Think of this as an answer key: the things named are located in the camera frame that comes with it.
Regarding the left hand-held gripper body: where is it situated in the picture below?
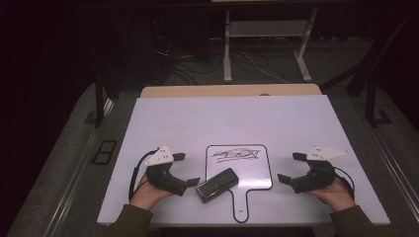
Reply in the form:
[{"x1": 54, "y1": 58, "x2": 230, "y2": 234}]
[{"x1": 144, "y1": 145, "x2": 189, "y2": 198}]

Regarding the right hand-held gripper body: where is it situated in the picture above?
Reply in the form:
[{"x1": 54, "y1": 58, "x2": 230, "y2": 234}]
[{"x1": 291, "y1": 145, "x2": 351, "y2": 195}]

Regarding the black whiteboard eraser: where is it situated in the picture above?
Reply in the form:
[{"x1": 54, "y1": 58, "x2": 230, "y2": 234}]
[{"x1": 195, "y1": 167, "x2": 240, "y2": 204}]

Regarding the small whiteboard with handle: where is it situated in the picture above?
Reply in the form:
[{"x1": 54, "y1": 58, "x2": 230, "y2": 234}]
[{"x1": 205, "y1": 143, "x2": 274, "y2": 224}]

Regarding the person's left hand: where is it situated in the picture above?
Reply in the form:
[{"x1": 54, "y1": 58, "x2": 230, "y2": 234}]
[{"x1": 129, "y1": 174, "x2": 175, "y2": 211}]

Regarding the person's right hand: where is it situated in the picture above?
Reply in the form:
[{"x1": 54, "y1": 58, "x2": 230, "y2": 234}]
[{"x1": 305, "y1": 177, "x2": 356, "y2": 212}]

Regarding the black floor socket plate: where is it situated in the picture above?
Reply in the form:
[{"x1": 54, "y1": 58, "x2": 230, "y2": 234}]
[{"x1": 90, "y1": 139, "x2": 119, "y2": 166}]

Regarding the wooden table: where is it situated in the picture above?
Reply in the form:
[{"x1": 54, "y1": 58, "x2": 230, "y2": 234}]
[{"x1": 140, "y1": 83, "x2": 323, "y2": 99}]

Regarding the black metal stand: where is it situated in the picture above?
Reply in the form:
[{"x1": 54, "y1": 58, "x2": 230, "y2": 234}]
[{"x1": 365, "y1": 78, "x2": 393, "y2": 128}]

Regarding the white metal stand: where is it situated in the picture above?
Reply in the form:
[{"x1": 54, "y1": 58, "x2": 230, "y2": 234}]
[{"x1": 222, "y1": 8, "x2": 319, "y2": 84}]

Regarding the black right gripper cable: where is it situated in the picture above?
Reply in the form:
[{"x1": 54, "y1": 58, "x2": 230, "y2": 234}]
[{"x1": 332, "y1": 166, "x2": 356, "y2": 201}]

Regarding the metal floor rail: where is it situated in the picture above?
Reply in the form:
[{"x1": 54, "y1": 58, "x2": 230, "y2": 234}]
[
  {"x1": 369, "y1": 124, "x2": 419, "y2": 213},
  {"x1": 42, "y1": 98, "x2": 116, "y2": 237}
]

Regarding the bundle of black floor cables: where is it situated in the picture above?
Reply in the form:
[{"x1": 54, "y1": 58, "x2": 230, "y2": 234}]
[{"x1": 153, "y1": 33, "x2": 225, "y2": 87}]

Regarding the white floor cable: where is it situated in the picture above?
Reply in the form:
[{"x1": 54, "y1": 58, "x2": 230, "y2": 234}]
[{"x1": 236, "y1": 48, "x2": 290, "y2": 84}]

